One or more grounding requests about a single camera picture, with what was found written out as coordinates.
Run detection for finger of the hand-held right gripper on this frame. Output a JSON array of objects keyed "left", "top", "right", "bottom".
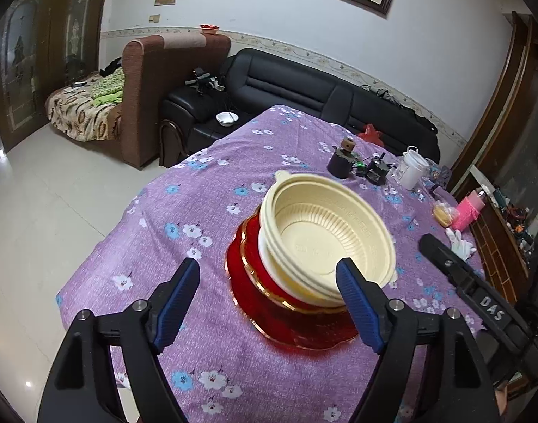
[{"left": 419, "top": 233, "right": 484, "bottom": 294}]

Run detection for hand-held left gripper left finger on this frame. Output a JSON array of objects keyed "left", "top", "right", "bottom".
[{"left": 37, "top": 257, "right": 201, "bottom": 423}]

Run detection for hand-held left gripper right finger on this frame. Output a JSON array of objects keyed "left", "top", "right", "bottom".
[{"left": 335, "top": 258, "right": 502, "bottom": 423}]

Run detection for red scalloped plate gold rim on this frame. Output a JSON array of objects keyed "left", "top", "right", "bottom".
[
  {"left": 236, "top": 214, "right": 359, "bottom": 317},
  {"left": 226, "top": 229, "right": 361, "bottom": 351}
]

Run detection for white gloves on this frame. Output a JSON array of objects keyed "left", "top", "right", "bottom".
[{"left": 444, "top": 228, "right": 478, "bottom": 260}]

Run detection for yellow snack packet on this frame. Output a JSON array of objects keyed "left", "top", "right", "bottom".
[{"left": 433, "top": 200, "right": 459, "bottom": 225}]

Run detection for pink bottle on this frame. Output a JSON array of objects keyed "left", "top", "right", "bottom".
[{"left": 452, "top": 189, "right": 487, "bottom": 232}]

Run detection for purple floral tablecloth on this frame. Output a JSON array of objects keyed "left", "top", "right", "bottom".
[{"left": 56, "top": 105, "right": 532, "bottom": 423}]

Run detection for white plastic bucket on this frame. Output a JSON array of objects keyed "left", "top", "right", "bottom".
[{"left": 395, "top": 145, "right": 428, "bottom": 190}]

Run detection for black round device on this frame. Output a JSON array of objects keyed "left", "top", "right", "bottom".
[{"left": 365, "top": 152, "right": 391, "bottom": 185}]

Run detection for black cylindrical stand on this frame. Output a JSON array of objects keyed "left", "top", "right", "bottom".
[{"left": 327, "top": 147, "right": 357, "bottom": 180}]

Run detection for red bag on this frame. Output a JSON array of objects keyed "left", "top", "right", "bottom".
[{"left": 357, "top": 123, "right": 383, "bottom": 146}]

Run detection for patterned beige blanket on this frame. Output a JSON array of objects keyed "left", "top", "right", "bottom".
[{"left": 45, "top": 75, "right": 124, "bottom": 142}]

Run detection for brown sofa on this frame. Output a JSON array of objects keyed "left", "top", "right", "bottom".
[{"left": 121, "top": 33, "right": 232, "bottom": 170}]

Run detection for black gadgets pile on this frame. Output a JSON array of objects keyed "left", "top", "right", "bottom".
[{"left": 185, "top": 67, "right": 228, "bottom": 94}]

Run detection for black leather sofa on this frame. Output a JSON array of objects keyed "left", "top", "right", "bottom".
[{"left": 159, "top": 48, "right": 441, "bottom": 169}]

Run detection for green cloth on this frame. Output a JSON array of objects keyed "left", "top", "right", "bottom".
[{"left": 92, "top": 67, "right": 125, "bottom": 107}]

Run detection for wooden door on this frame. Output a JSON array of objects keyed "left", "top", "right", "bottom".
[{"left": 0, "top": 0, "right": 113, "bottom": 153}]

